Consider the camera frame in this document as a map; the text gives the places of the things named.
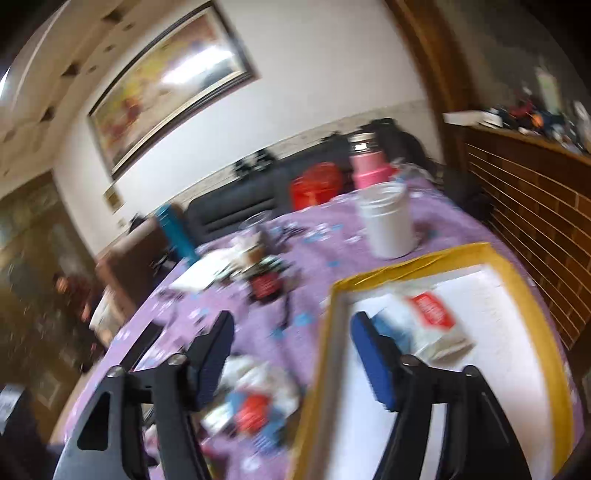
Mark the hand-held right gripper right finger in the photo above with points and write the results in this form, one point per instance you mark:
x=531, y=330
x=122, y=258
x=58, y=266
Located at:
x=374, y=364

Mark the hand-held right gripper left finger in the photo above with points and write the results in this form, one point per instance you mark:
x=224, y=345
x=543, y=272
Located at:
x=214, y=355

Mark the light blue tissue packet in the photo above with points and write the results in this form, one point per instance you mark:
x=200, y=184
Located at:
x=397, y=327

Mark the plain white tissue packet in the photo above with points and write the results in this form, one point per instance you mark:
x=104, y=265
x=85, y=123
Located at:
x=263, y=374

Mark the red and blue tissue packet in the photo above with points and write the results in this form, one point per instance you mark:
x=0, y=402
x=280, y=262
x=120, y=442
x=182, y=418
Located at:
x=251, y=410

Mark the white red-label tissue packet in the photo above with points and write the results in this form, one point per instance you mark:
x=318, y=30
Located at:
x=436, y=318

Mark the yellow cardboard box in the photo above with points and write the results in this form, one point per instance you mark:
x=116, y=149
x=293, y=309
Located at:
x=508, y=369

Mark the black phone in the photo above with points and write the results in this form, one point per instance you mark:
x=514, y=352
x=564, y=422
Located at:
x=143, y=344

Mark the white book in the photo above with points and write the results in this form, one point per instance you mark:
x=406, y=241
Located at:
x=201, y=274

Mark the small black red box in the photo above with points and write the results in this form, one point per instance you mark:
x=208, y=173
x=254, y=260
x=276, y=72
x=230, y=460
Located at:
x=268, y=284

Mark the purple floral tablecloth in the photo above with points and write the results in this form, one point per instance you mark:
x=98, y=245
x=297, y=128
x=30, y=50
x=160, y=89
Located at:
x=314, y=272

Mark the brown chair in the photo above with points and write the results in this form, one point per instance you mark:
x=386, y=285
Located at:
x=134, y=258

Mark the teal bottle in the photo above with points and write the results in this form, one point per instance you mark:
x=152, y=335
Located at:
x=178, y=233

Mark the clear glass cup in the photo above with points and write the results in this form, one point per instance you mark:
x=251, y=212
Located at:
x=256, y=228

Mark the white plastic jar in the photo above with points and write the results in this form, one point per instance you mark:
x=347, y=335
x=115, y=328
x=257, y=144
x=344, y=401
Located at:
x=388, y=221

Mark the dark grey sofa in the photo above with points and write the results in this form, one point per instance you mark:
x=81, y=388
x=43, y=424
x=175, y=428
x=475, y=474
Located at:
x=240, y=203

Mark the red bag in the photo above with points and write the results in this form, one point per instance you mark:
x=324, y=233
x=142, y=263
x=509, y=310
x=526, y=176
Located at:
x=318, y=187

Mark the black clamp device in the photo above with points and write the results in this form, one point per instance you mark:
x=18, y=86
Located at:
x=265, y=160
x=244, y=167

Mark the pink thermos bottle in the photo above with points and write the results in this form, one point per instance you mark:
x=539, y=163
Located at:
x=369, y=166

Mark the wooden glass cabinet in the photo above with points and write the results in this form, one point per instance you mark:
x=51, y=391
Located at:
x=27, y=240

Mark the black bag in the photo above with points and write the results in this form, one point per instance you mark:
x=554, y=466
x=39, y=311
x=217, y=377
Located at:
x=406, y=143

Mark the wooden sideboard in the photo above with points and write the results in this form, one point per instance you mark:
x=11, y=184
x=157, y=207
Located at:
x=531, y=198

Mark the white flat box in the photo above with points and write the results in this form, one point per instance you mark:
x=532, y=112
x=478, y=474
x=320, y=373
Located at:
x=471, y=119

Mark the framed painting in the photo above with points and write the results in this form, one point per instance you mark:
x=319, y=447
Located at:
x=161, y=92

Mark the row of small sideboard clutter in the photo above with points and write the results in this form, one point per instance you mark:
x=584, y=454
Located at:
x=531, y=115

